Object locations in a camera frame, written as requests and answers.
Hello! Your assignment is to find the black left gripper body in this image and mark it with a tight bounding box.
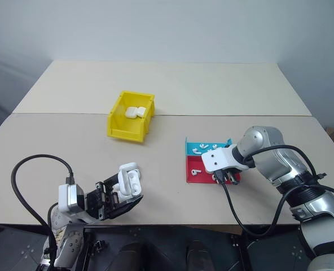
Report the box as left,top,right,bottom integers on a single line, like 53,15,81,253
86,180,128,221

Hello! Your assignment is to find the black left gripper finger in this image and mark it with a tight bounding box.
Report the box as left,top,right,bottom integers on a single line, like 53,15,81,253
103,173,120,189
110,195,144,219

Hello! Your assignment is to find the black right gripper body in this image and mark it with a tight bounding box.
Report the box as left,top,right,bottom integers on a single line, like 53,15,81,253
223,166,241,178

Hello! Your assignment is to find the yellow plastic bin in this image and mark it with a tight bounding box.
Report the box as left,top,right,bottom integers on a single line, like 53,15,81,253
107,90,156,145

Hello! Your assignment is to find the red tray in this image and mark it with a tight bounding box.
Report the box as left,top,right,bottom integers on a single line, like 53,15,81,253
184,154,241,185

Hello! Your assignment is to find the blue tray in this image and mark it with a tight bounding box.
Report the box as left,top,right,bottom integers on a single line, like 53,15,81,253
184,136,233,156

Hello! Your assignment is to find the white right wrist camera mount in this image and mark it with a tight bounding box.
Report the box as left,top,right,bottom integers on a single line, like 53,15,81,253
201,146,251,174

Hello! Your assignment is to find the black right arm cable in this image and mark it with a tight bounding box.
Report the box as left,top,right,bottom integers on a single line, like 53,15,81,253
213,144,334,237

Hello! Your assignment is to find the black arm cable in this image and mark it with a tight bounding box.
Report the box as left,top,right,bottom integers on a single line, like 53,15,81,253
10,154,75,269
213,144,334,237

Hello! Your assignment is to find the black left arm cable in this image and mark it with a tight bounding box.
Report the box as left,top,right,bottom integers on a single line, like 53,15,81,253
10,154,75,269

